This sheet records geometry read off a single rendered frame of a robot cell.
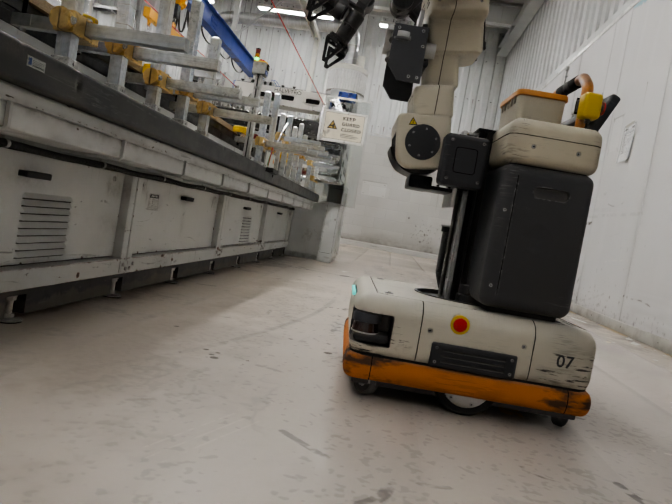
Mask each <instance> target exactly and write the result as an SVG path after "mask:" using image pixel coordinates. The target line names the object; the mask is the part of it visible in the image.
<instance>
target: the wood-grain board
mask: <svg viewBox="0 0 672 504"><path fill-rule="evenodd" d="M29 5H30V6H32V7H34V8H35V9H37V10H38V11H40V12H42V13H43V14H45V15H46V16H49V14H50V11H51V10H52V9H53V8H54V6H53V5H51V4H50V3H48V2H47V1H45V0H29ZM127 67H129V68H130V69H132V70H134V71H135V72H137V73H140V74H142V70H143V66H142V67H138V66H131V65H127ZM213 121H215V122H216V123H218V124H219V125H221V126H223V127H224V128H226V129H227V130H229V131H231V132H232V133H234V134H235V135H237V133H235V132H233V126H231V125H230V124H228V123H227V122H225V121H224V120H222V119H221V118H220V117H218V118H217V120H213ZM237 136H238V135H237Z"/></svg>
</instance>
